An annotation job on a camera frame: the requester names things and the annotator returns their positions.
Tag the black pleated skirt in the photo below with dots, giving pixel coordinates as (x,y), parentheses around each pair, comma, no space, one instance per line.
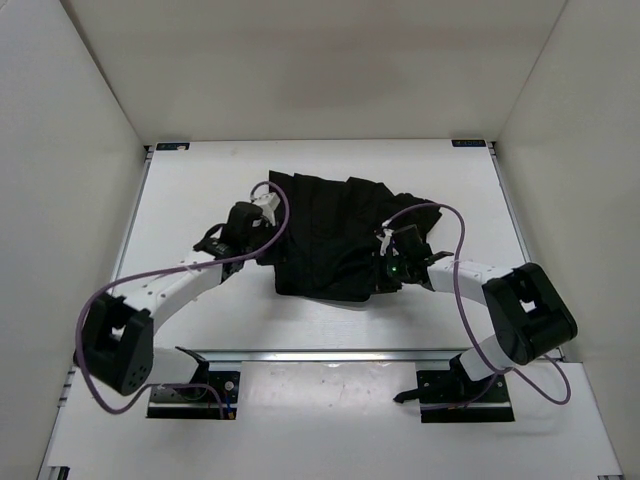
(329,250)

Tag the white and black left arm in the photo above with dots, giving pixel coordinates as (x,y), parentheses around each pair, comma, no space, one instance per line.
(115,332)

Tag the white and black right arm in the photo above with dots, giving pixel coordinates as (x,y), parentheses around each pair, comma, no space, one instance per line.
(528,315)

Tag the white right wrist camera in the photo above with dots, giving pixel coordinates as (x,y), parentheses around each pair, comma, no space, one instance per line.
(385,237)

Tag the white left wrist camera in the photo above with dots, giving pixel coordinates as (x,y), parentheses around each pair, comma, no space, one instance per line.
(268,203)

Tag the blue right corner label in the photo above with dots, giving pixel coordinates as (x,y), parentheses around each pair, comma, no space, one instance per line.
(468,143)

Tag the aluminium table edge rail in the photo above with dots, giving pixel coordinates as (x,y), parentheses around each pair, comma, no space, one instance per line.
(330,356)

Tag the blue left corner label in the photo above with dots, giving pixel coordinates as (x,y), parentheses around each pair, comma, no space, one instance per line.
(172,146)

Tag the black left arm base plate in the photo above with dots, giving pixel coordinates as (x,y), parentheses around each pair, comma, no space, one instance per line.
(200,403)

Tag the blue corner label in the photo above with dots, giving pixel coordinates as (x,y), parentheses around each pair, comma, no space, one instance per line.
(172,146)
(468,143)

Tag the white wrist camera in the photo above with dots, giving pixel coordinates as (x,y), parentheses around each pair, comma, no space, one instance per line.
(385,237)
(268,203)

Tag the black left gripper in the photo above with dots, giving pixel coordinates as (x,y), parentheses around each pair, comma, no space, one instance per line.
(267,225)

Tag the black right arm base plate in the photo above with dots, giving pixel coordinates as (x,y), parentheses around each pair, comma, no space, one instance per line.
(487,402)

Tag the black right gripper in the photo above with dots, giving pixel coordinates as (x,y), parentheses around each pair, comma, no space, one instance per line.
(383,286)

